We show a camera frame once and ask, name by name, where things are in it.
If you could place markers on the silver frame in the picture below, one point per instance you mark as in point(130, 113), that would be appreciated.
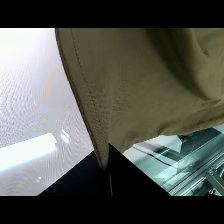
point(200, 181)

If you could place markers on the khaki T-shirt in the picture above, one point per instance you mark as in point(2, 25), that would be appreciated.
point(140, 83)

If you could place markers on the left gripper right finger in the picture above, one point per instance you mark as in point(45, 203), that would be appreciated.
point(133, 180)

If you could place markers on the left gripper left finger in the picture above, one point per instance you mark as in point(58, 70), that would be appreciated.
point(85, 180)

